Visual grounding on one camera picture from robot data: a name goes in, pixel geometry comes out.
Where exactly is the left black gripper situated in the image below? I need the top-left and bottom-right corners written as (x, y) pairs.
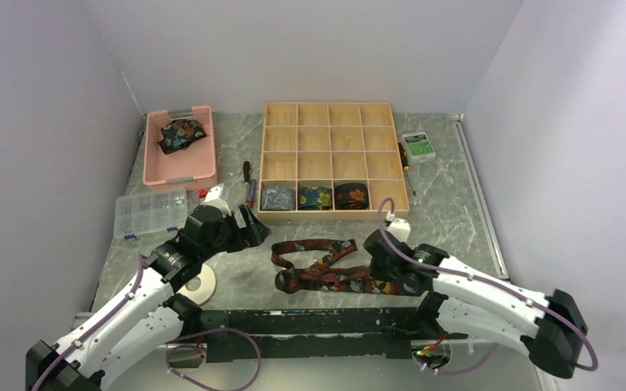
top-left (200, 203), bottom-right (270, 261)

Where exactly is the dark red floral tie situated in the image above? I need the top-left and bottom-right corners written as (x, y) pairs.
top-left (271, 239), bottom-right (411, 296)

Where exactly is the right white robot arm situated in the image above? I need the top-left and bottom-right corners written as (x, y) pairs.
top-left (364, 230), bottom-right (588, 379)

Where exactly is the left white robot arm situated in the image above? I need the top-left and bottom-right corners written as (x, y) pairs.
top-left (25, 204), bottom-right (271, 390)

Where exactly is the white tape roll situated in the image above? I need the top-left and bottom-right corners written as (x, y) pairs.
top-left (178, 265), bottom-right (217, 305)

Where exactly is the blue red screwdriver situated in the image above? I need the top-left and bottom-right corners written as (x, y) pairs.
top-left (246, 178), bottom-right (258, 209)

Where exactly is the blue grey rolled tie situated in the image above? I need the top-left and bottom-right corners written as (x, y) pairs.
top-left (261, 186), bottom-right (296, 211)

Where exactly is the black orange rolled tie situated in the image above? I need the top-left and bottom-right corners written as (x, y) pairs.
top-left (334, 182), bottom-right (370, 210)

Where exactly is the navy yellow rolled tie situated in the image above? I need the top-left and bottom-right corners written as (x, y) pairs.
top-left (298, 187), bottom-right (333, 210)

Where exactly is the clear plastic screw box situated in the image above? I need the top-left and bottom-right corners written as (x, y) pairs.
top-left (113, 188), bottom-right (188, 240)

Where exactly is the pink plastic basket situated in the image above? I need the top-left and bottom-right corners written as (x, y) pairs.
top-left (143, 105), bottom-right (218, 191)

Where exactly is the thin black yellow screwdriver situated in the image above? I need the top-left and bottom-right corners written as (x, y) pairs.
top-left (398, 143), bottom-right (417, 196)

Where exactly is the black floral tie in basket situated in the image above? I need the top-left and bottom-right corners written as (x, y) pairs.
top-left (157, 119), bottom-right (207, 155)

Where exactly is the wooden compartment tray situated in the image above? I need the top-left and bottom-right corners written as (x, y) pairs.
top-left (256, 102), bottom-right (411, 221)

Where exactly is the green white small box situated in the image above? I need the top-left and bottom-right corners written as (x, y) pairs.
top-left (400, 131), bottom-right (436, 165)

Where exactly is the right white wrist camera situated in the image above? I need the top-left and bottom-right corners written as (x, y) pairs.
top-left (385, 213), bottom-right (411, 242)

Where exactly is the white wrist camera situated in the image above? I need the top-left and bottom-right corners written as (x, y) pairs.
top-left (199, 183), bottom-right (231, 216)
top-left (385, 213), bottom-right (411, 242)

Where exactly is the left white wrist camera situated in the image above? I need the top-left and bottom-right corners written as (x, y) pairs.
top-left (199, 183), bottom-right (231, 216)

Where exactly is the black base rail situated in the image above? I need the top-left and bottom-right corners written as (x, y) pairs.
top-left (172, 307), bottom-right (446, 363)

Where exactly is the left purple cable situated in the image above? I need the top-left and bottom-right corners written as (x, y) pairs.
top-left (165, 327), bottom-right (262, 391)

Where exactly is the aluminium rail at right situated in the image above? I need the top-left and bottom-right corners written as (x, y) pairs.
top-left (449, 114), bottom-right (509, 280)

